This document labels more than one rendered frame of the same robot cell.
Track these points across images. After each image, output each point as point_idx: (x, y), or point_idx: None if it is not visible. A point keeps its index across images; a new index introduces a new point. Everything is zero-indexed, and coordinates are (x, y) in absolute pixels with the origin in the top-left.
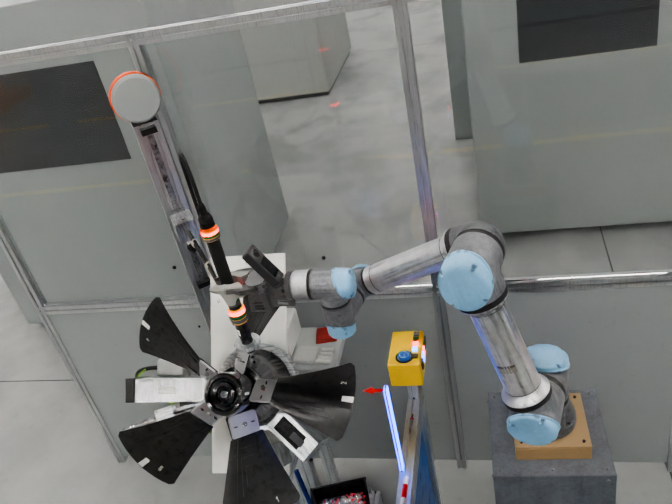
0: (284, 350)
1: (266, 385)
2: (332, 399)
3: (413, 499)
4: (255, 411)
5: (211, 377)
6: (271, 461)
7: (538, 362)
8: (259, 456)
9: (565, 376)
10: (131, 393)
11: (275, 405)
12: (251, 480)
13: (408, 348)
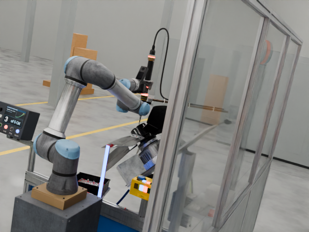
0: None
1: (139, 137)
2: (117, 143)
3: None
4: (135, 145)
5: None
6: (118, 158)
7: (65, 140)
8: (120, 153)
9: (54, 151)
10: None
11: (125, 136)
12: (113, 154)
13: (146, 181)
